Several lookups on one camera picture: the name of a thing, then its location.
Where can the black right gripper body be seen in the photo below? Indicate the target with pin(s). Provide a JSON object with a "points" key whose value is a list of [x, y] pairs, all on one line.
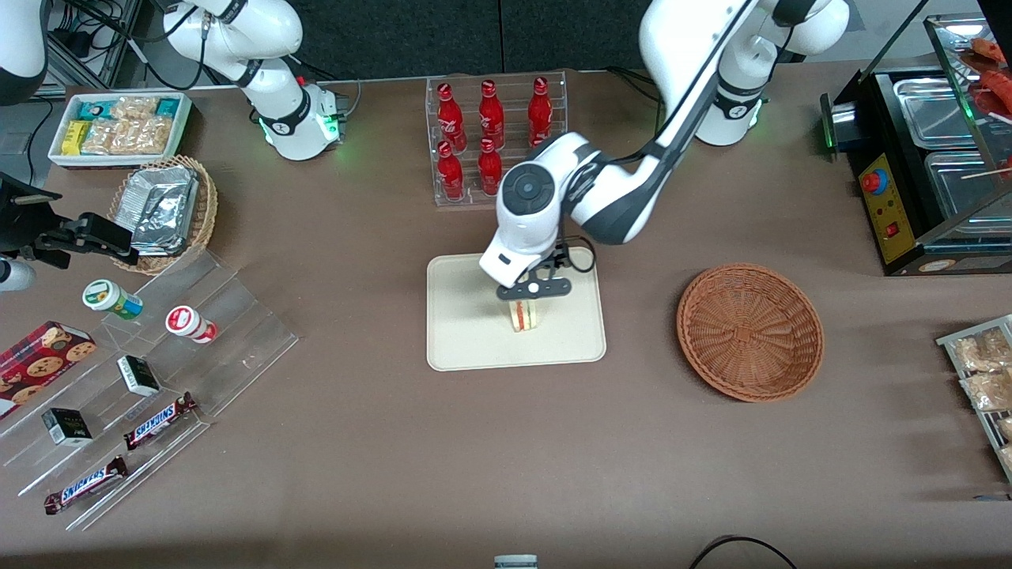
{"points": [[24, 227]]}

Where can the triangle sandwich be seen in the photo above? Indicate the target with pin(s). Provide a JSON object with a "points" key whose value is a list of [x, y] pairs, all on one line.
{"points": [[526, 316]]}

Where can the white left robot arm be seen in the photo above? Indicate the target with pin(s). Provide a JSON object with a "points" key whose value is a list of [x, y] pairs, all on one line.
{"points": [[617, 197]]}

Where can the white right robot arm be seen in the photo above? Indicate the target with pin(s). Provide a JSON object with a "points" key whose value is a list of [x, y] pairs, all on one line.
{"points": [[277, 95]]}

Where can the cream plastic tray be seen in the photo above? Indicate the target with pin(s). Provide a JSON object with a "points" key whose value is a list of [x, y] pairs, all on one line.
{"points": [[466, 332]]}

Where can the small tan wicker basket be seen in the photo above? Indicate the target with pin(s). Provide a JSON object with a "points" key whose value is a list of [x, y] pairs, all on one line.
{"points": [[204, 213]]}

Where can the large brown wicker basket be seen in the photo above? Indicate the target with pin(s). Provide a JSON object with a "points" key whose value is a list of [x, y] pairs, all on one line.
{"points": [[751, 332]]}

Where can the grey metal snack tray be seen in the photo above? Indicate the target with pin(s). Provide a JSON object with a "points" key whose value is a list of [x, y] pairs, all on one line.
{"points": [[992, 454]]}

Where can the silver foil pack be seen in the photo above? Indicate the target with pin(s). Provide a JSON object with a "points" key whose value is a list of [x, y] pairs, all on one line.
{"points": [[158, 180], [162, 225]]}

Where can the green-lid white cup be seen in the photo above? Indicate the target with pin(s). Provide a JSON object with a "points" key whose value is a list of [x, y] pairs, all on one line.
{"points": [[107, 296]]}

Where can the red cola bottle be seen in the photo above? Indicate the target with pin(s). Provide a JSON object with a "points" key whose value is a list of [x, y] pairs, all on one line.
{"points": [[491, 114], [451, 174], [490, 170], [451, 114], [540, 111]]}

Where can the beige cracker bag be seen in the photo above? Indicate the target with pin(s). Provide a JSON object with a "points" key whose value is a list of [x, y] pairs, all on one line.
{"points": [[136, 107], [149, 136], [104, 137]]}

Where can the yellow snack pack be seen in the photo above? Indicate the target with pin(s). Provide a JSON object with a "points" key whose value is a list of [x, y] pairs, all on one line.
{"points": [[75, 138]]}

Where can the red-lid white cup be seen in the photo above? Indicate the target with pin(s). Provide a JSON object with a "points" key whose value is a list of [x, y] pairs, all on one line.
{"points": [[186, 322]]}

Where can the teal snack box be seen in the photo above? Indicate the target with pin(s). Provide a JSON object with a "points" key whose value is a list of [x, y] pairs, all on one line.
{"points": [[167, 107], [96, 109]]}

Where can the white plastic snack bin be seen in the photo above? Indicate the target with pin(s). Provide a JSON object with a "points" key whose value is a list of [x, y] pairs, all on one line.
{"points": [[186, 126]]}

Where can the red cookie box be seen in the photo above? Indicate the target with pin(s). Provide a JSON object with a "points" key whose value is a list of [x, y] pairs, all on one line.
{"points": [[39, 359]]}

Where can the small black box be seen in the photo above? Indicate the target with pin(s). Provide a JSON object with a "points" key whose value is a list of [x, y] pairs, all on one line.
{"points": [[67, 427], [138, 375]]}

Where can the clear acrylic bottle rack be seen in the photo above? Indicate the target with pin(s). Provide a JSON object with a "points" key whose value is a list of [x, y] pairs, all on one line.
{"points": [[514, 87]]}

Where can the clear acrylic stepped stand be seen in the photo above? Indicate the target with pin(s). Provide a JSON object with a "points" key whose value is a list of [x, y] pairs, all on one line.
{"points": [[237, 340]]}

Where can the Snickers chocolate bar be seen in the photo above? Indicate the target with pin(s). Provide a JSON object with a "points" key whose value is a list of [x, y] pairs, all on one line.
{"points": [[158, 421], [85, 485]]}

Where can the small grey white object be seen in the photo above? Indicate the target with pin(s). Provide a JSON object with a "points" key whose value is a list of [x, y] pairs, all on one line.
{"points": [[515, 562]]}

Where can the black food warmer appliance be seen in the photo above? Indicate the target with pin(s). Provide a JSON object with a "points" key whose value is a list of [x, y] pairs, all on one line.
{"points": [[893, 205]]}

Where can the steel warmer pan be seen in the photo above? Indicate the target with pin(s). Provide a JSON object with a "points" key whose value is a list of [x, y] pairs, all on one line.
{"points": [[964, 197], [937, 111]]}

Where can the clear bag of snacks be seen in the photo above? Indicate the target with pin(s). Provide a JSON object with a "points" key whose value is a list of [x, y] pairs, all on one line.
{"points": [[976, 352], [988, 390], [1006, 428], [1008, 457]]}

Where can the thin wooden skewer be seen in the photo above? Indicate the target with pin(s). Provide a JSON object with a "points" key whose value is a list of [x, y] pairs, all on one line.
{"points": [[984, 173]]}

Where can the aluminium frame post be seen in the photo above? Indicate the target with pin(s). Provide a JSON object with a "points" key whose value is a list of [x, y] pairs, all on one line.
{"points": [[111, 39]]}

